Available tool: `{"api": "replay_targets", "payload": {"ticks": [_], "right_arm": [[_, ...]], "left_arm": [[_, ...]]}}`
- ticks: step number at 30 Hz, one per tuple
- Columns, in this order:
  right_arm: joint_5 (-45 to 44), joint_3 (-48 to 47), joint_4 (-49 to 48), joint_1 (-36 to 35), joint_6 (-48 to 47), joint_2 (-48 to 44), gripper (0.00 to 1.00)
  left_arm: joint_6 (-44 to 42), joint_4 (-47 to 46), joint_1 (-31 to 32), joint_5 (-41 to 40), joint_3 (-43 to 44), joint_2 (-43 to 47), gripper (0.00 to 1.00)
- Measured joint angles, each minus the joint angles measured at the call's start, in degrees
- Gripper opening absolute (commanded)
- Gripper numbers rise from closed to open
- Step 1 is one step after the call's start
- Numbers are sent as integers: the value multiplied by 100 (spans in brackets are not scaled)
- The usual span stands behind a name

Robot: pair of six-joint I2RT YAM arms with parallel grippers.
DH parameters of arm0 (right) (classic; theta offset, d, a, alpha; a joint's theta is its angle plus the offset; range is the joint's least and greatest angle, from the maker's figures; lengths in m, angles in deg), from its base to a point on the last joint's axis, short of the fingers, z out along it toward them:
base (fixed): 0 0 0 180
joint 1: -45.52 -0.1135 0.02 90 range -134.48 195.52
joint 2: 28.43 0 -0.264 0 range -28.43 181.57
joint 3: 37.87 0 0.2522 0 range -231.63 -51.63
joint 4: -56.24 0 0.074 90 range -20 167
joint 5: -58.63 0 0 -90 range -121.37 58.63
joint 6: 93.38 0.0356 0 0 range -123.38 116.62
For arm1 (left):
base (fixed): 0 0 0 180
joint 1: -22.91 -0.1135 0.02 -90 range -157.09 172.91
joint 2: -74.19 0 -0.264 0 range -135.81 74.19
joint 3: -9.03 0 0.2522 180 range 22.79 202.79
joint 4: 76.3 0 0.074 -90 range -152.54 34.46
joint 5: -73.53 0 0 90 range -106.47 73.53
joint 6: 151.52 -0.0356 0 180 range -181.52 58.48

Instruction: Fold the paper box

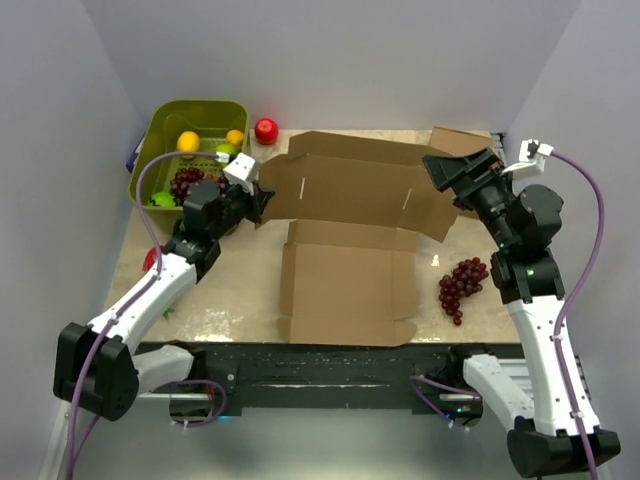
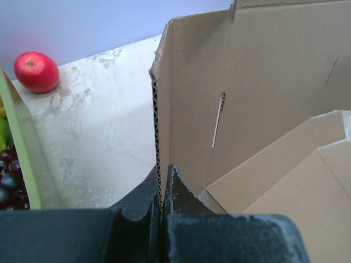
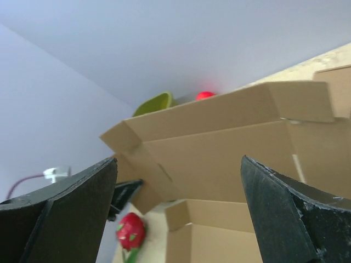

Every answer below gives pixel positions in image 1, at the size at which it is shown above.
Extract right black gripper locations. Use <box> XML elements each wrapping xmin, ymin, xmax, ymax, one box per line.
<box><xmin>422</xmin><ymin>146</ymin><xmax>518</xmax><ymax>249</ymax></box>

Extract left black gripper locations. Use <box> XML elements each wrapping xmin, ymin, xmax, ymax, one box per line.
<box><xmin>210</xmin><ymin>180</ymin><xmax>275</xmax><ymax>241</ymax></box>

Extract cardboard paper box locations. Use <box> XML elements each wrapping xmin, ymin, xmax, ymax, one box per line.
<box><xmin>260</xmin><ymin>131</ymin><xmax>456</xmax><ymax>347</ymax></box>

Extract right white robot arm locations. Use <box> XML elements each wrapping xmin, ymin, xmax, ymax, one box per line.
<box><xmin>423</xmin><ymin>140</ymin><xmax>621</xmax><ymax>479</ymax></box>

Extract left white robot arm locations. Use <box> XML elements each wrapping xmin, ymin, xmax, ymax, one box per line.
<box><xmin>53</xmin><ymin>180</ymin><xmax>274</xmax><ymax>421</ymax></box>

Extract large folded cardboard box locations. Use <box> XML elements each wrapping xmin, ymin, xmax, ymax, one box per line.
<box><xmin>428</xmin><ymin>127</ymin><xmax>495</xmax><ymax>157</ymax></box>

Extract green pear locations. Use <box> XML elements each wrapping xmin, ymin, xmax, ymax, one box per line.
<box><xmin>215</xmin><ymin>143</ymin><xmax>239</xmax><ymax>164</ymax></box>

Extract small orange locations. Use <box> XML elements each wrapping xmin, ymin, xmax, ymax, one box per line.
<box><xmin>225</xmin><ymin>129</ymin><xmax>245</xmax><ymax>149</ymax></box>

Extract red apple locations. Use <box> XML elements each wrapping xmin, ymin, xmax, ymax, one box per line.
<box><xmin>254</xmin><ymin>117</ymin><xmax>280</xmax><ymax>145</ymax></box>

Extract dark grapes in basket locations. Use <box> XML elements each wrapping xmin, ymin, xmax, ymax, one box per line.
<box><xmin>169</xmin><ymin>167</ymin><xmax>227</xmax><ymax>205</ymax></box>

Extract green plastic basket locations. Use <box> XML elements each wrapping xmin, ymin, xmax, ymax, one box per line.
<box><xmin>129</xmin><ymin>99</ymin><xmax>251</xmax><ymax>232</ymax></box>

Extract yellow lemon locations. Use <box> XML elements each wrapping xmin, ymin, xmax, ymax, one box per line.
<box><xmin>176</xmin><ymin>131</ymin><xmax>201</xmax><ymax>160</ymax></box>

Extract green lime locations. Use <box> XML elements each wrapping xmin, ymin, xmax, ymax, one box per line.
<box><xmin>147</xmin><ymin>191</ymin><xmax>179</xmax><ymax>208</ymax></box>

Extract red grapes on table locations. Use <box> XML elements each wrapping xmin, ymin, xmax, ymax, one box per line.
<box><xmin>438</xmin><ymin>257</ymin><xmax>489</xmax><ymax>327</ymax></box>

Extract red dragon fruit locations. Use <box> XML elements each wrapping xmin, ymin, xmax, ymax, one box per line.
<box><xmin>142</xmin><ymin>247</ymin><xmax>158</xmax><ymax>273</ymax></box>

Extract purple white booklet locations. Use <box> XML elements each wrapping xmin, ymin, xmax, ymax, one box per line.
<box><xmin>125</xmin><ymin>134</ymin><xmax>146</xmax><ymax>173</ymax></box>

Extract right aluminium rail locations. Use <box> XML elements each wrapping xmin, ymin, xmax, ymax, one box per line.
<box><xmin>489</xmin><ymin>131</ymin><xmax>614</xmax><ymax>480</ymax></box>

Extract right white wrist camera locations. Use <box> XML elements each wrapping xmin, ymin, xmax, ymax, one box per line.
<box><xmin>502</xmin><ymin>139</ymin><xmax>554</xmax><ymax>179</ymax></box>

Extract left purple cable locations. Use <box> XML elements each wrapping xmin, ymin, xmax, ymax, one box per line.
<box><xmin>64</xmin><ymin>151</ymin><xmax>231</xmax><ymax>480</ymax></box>

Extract purple cable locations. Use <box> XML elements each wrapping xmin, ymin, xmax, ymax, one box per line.
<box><xmin>64</xmin><ymin>151</ymin><xmax>231</xmax><ymax>480</ymax></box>
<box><xmin>549</xmin><ymin>152</ymin><xmax>607</xmax><ymax>480</ymax></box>

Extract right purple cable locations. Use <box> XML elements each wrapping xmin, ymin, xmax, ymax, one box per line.
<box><xmin>549</xmin><ymin>152</ymin><xmax>607</xmax><ymax>480</ymax></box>

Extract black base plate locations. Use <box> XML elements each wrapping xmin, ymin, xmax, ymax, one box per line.
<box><xmin>134</xmin><ymin>341</ymin><xmax>521</xmax><ymax>426</ymax></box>

